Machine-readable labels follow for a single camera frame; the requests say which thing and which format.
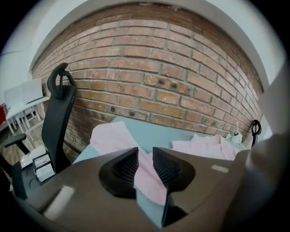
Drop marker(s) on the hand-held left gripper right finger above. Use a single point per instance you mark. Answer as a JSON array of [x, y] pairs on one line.
[[174, 172]]

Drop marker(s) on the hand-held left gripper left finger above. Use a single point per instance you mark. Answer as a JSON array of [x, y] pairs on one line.
[[119, 175]]

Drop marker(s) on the small green packet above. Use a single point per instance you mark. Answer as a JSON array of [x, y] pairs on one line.
[[228, 136]]

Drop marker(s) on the white toothbrush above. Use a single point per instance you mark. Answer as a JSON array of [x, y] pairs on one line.
[[237, 127]]

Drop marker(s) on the black office chair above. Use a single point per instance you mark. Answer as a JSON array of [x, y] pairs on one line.
[[56, 127], [256, 131]]

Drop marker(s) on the white side table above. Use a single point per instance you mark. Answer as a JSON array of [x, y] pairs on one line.
[[25, 115]]

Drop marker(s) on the white box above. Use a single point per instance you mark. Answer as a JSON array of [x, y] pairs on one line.
[[12, 98], [31, 90]]

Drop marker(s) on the red cabinet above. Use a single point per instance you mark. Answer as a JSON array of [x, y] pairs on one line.
[[2, 113]]

